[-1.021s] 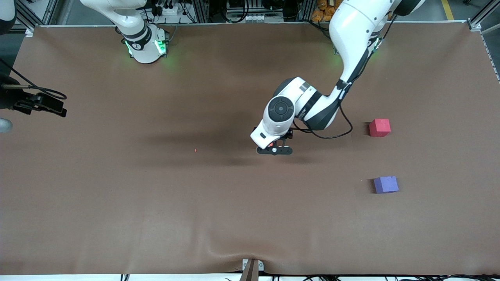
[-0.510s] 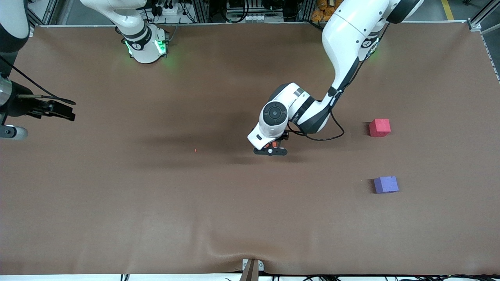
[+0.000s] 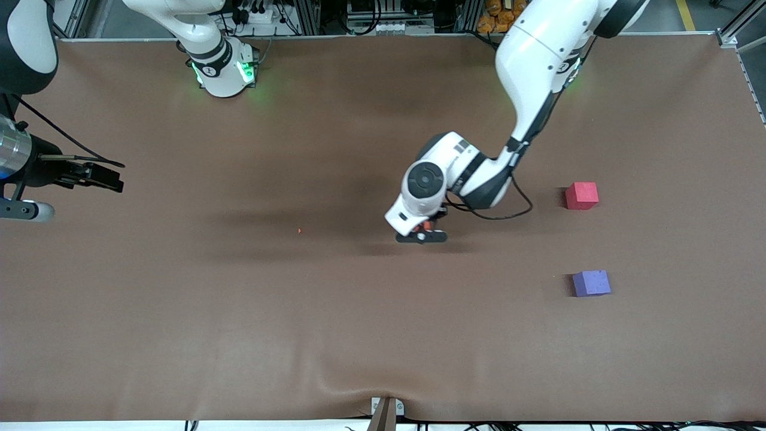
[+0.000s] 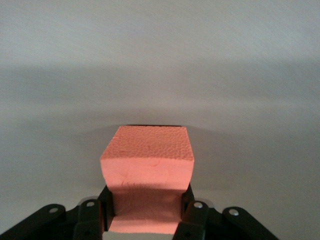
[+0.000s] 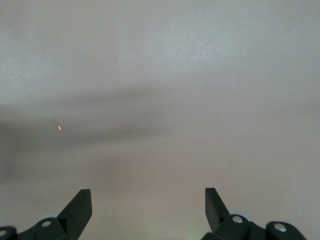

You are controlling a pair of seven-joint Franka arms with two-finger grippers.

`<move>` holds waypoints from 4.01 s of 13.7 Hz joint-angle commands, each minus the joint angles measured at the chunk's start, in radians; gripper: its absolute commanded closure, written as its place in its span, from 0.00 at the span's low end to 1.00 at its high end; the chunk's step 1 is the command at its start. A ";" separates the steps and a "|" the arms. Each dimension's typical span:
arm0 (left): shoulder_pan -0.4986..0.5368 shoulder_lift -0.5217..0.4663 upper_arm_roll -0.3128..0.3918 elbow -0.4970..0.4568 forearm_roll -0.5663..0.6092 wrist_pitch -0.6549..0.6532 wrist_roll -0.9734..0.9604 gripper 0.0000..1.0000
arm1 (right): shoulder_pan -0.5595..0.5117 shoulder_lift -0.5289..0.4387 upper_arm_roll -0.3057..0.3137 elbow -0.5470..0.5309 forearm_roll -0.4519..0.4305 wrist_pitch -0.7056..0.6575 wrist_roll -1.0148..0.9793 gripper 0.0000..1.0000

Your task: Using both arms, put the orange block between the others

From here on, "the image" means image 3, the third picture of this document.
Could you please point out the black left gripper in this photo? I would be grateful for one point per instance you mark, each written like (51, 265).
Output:
(433, 218)

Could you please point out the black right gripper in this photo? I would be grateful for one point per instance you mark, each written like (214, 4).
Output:
(46, 168)

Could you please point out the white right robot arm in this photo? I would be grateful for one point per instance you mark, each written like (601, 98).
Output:
(215, 72)

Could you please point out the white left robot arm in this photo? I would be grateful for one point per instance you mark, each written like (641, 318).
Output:
(538, 54)

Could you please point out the brown table mat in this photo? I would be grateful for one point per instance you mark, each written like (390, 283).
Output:
(383, 329)

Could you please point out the red foam block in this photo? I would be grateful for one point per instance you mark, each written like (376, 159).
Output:
(581, 196)

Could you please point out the purple foam block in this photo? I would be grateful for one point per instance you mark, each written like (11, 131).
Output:
(592, 282)

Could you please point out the metal table clamp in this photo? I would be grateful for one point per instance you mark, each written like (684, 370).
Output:
(386, 416)

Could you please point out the white connector row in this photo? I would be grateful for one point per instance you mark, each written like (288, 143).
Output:
(389, 27)

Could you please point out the bag of orange items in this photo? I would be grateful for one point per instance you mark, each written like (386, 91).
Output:
(494, 18)

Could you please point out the white power strip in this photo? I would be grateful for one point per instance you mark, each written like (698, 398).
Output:
(263, 17)

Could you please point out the diagonal aluminium profile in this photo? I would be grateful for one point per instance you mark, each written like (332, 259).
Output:
(742, 21)

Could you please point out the aluminium frame post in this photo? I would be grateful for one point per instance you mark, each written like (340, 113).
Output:
(308, 15)
(470, 15)

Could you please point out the metal corner bracket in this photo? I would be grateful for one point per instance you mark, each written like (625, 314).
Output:
(727, 39)

